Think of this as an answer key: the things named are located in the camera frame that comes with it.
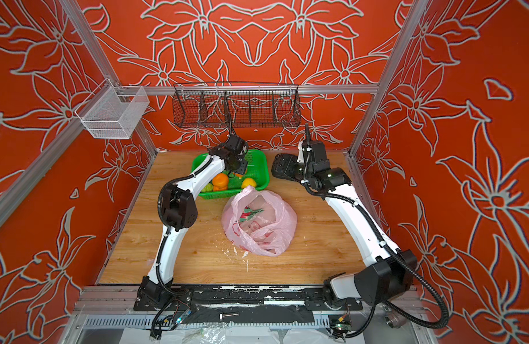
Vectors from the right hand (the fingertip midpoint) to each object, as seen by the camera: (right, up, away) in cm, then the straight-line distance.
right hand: (278, 165), depth 75 cm
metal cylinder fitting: (+36, -49, -9) cm, 62 cm away
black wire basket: (-19, +30, +25) cm, 43 cm away
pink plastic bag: (-7, -24, +18) cm, 31 cm away
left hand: (-17, +1, +26) cm, 31 cm away
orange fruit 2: (-25, -11, +22) cm, 35 cm away
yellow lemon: (-12, -7, +23) cm, 27 cm away
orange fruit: (-24, -7, +18) cm, 31 cm away
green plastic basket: (-8, -1, +35) cm, 36 cm away
